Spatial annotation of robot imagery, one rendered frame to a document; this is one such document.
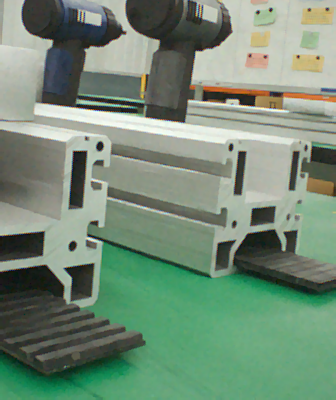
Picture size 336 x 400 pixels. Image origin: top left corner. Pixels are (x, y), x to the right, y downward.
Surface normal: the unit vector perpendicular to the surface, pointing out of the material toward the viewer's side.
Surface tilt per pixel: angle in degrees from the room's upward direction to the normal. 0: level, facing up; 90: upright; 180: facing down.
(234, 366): 0
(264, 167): 90
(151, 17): 90
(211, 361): 0
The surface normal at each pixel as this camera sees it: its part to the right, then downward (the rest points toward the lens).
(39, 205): -0.68, 0.03
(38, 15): -0.49, 0.07
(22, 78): 0.73, 0.16
